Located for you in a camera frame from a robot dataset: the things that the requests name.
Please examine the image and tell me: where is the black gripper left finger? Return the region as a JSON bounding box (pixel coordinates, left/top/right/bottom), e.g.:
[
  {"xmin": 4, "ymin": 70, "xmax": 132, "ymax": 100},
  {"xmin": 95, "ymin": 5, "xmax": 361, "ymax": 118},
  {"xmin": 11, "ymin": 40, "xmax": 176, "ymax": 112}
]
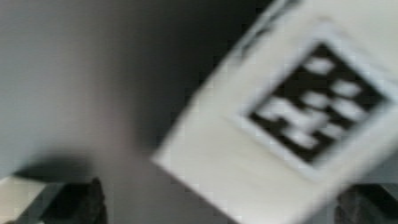
[{"xmin": 13, "ymin": 178, "xmax": 109, "ymax": 224}]

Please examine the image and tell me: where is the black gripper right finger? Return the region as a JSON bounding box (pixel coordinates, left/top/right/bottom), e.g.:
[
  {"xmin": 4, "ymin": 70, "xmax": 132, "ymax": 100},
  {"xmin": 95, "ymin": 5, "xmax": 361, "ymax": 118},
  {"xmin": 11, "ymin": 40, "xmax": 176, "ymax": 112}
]
[{"xmin": 334, "ymin": 183, "xmax": 398, "ymax": 224}]

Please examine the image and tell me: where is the white stool leg block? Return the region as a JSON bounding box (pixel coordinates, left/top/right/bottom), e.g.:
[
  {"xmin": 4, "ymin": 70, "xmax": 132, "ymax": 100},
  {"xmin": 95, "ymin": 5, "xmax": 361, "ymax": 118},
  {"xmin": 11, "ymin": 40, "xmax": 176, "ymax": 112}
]
[{"xmin": 153, "ymin": 0, "xmax": 398, "ymax": 224}]

